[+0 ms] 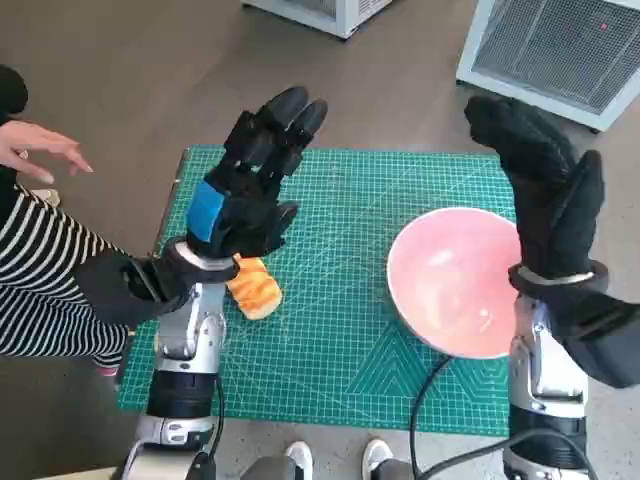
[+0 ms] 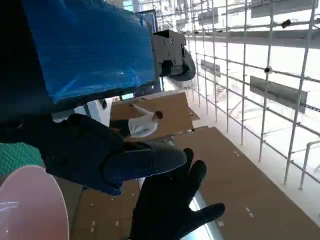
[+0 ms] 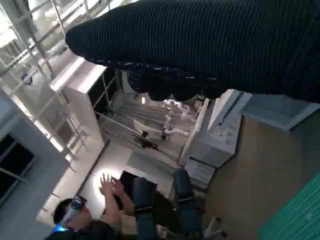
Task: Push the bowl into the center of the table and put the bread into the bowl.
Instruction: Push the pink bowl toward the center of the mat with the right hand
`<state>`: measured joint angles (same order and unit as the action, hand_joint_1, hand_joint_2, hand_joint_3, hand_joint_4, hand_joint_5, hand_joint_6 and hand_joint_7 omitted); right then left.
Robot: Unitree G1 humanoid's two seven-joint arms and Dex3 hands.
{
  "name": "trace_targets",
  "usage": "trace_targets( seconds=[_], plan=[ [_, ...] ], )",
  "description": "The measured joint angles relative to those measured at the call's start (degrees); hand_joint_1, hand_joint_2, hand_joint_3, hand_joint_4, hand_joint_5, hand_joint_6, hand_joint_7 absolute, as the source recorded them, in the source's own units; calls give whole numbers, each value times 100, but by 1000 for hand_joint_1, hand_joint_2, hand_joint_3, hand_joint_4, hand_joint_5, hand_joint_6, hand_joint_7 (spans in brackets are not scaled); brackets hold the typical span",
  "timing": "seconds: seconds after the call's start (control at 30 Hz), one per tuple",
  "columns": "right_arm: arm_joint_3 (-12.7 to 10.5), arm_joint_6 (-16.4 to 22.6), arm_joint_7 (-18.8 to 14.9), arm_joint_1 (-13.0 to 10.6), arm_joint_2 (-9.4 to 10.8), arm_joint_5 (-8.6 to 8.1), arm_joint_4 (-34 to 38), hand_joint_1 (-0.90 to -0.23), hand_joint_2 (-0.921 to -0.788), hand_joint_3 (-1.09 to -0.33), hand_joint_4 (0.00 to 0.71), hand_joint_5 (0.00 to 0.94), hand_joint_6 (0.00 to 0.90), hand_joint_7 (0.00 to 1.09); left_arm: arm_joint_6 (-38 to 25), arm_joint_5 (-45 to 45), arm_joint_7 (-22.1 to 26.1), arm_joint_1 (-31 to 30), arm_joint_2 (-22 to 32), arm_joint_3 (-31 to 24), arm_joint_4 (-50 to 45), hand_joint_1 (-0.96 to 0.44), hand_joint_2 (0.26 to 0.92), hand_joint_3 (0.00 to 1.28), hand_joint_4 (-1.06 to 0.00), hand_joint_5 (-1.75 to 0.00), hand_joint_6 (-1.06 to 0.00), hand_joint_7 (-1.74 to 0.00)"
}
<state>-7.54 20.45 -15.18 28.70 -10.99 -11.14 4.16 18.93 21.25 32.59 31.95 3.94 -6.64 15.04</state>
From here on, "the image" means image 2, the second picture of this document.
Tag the grey hanging panel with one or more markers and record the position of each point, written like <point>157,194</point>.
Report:
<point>211,68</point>
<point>277,92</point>

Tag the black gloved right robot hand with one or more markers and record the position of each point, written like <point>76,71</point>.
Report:
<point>165,210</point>

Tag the green cutting mat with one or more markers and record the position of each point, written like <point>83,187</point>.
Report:
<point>17,157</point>

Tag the white pipe frame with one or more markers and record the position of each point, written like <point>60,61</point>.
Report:
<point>263,125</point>

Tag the pink bowl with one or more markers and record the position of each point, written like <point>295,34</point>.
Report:
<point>30,207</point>

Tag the person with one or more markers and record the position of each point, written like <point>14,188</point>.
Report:
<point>141,126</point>

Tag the small black mounted camera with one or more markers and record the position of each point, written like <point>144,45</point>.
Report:
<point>286,23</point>

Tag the small dome camera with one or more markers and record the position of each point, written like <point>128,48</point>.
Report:
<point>268,70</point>

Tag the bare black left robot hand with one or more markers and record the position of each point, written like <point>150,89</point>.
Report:
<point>95,55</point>

